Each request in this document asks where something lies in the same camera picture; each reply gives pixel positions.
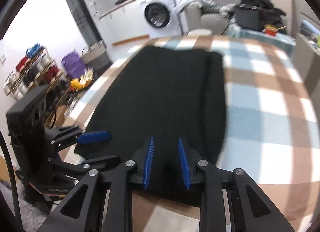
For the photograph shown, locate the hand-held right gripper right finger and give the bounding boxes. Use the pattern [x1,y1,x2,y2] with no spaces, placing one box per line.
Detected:
[177,137,297,232]

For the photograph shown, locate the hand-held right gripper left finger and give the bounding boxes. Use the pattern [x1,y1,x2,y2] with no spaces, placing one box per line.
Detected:
[37,136,155,232]

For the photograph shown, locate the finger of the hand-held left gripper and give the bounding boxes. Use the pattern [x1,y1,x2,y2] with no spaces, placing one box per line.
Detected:
[47,154,119,172]
[51,126,112,152]

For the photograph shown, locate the black knit shirt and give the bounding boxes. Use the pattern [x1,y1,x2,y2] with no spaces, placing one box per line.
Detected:
[74,45,227,207]

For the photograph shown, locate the pile of black clothes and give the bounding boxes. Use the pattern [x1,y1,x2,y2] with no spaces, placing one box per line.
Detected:
[241,0,287,26]

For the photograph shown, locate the yellow toy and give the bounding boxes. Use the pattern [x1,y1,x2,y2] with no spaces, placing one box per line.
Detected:
[70,77,85,90]

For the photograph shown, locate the wooden shoe rack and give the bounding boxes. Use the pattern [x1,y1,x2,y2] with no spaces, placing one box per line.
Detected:
[4,43,68,103]

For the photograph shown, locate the rows of shoes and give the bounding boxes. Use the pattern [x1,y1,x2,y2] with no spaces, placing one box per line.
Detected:
[4,43,63,100]

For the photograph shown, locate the purple bag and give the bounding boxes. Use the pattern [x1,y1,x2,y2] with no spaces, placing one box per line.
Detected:
[61,51,87,78]

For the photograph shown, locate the woven basket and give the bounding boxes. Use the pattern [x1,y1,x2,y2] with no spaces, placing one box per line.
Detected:
[81,41,112,71]

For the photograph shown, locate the grey fluffy cloth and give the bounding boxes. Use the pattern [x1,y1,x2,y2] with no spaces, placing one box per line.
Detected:
[0,179,50,232]

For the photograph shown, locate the white base cabinets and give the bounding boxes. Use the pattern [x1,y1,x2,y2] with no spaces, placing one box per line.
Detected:
[99,0,150,45]

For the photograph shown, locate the dark door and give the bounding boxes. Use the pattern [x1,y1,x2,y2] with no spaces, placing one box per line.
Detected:
[61,0,100,48]

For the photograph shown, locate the white stool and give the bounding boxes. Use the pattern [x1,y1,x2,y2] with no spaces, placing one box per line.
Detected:
[187,28,213,36]

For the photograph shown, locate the white washing machine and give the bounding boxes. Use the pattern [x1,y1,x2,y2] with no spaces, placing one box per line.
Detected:
[137,0,182,35]

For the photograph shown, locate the grey sofa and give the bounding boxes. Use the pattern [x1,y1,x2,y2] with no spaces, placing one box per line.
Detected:
[185,0,240,35]

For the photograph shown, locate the small table with checked cloth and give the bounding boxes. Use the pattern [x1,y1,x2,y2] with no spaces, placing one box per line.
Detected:
[226,23,297,55]

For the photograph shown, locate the checkered pillow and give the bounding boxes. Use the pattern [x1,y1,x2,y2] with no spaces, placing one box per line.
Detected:
[201,6,223,14]

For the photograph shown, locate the grey cabinet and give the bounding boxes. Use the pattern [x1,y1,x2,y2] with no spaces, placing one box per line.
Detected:
[292,32,320,93]

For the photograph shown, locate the black cooker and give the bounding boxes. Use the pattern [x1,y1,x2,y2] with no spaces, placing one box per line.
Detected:
[234,4,263,31]

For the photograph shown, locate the red bowl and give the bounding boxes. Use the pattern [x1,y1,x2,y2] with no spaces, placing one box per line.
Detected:
[264,24,278,35]

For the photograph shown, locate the light grey cloth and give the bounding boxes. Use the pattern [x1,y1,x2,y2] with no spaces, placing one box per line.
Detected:
[174,0,215,14]

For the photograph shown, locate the blue pillow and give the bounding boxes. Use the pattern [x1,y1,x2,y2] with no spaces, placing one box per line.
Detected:
[301,20,320,35]

